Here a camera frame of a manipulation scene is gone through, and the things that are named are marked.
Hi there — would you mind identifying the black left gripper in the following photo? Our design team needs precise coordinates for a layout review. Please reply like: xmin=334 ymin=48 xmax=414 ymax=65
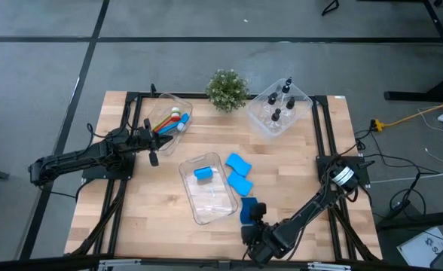
xmin=130 ymin=118 xmax=174 ymax=167

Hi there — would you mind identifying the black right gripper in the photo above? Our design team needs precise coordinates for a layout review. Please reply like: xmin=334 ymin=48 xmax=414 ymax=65
xmin=240 ymin=224 xmax=286 ymax=264

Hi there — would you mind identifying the red dish brush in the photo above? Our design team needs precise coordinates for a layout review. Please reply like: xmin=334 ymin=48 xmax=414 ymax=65
xmin=154 ymin=114 xmax=182 ymax=133

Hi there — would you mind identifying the yellow-green dish brush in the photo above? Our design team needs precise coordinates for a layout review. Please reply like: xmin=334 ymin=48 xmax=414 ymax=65
xmin=152 ymin=106 xmax=182 ymax=132

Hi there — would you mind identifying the blue kitchen sponge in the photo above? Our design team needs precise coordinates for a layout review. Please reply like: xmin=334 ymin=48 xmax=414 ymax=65
xmin=239 ymin=196 xmax=259 ymax=226
xmin=227 ymin=171 xmax=254 ymax=197
xmin=225 ymin=152 xmax=253 ymax=178
xmin=193 ymin=166 xmax=214 ymax=181

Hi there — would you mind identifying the clear plastic bin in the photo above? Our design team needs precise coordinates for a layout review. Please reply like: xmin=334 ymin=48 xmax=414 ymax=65
xmin=141 ymin=92 xmax=194 ymax=156
xmin=246 ymin=78 xmax=314 ymax=142
xmin=178 ymin=151 xmax=240 ymax=226

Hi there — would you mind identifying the clear soap bottle black pump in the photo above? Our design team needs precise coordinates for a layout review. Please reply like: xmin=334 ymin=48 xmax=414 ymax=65
xmin=277 ymin=77 xmax=294 ymax=102
xmin=265 ymin=108 xmax=283 ymax=131
xmin=281 ymin=96 xmax=297 ymax=121
xmin=261 ymin=93 xmax=279 ymax=116

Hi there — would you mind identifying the small green potted plant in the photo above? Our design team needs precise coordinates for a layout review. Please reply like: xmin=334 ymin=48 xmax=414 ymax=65
xmin=205 ymin=68 xmax=251 ymax=114

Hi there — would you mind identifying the white printed box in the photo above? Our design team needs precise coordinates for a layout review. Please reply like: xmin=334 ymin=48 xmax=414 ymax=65
xmin=396 ymin=226 xmax=443 ymax=269

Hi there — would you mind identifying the black table leg bar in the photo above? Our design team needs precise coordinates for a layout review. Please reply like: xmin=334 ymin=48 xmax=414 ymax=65
xmin=375 ymin=210 xmax=443 ymax=233

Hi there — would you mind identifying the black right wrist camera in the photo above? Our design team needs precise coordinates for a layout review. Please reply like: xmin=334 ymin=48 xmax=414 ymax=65
xmin=249 ymin=202 xmax=267 ymax=224

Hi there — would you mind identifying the black aluminium rig frame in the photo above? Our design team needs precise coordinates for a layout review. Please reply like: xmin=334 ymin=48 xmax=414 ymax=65
xmin=0 ymin=90 xmax=443 ymax=271

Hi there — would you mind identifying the silver frame bracket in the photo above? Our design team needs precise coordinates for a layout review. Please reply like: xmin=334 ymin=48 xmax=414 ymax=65
xmin=96 ymin=257 xmax=143 ymax=269
xmin=307 ymin=262 xmax=353 ymax=271

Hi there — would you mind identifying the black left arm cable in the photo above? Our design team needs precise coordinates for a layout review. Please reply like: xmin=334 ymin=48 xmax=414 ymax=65
xmin=85 ymin=122 xmax=113 ymax=142

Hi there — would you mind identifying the thick white cable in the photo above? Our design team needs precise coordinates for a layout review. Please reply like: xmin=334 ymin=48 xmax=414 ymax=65
xmin=370 ymin=168 xmax=443 ymax=184

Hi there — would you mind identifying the black floor cable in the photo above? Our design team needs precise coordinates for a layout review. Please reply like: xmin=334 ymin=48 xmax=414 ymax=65
xmin=353 ymin=127 xmax=433 ymax=219

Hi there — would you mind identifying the thin white cable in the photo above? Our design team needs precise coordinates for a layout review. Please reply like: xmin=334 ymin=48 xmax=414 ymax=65
xmin=417 ymin=107 xmax=443 ymax=163

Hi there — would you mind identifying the yellow extension cord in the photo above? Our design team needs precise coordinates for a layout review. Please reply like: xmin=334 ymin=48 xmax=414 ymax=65
xmin=379 ymin=96 xmax=443 ymax=128

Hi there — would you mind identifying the black desk leg frame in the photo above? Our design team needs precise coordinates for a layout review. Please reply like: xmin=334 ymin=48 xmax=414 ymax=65
xmin=383 ymin=0 xmax=443 ymax=103

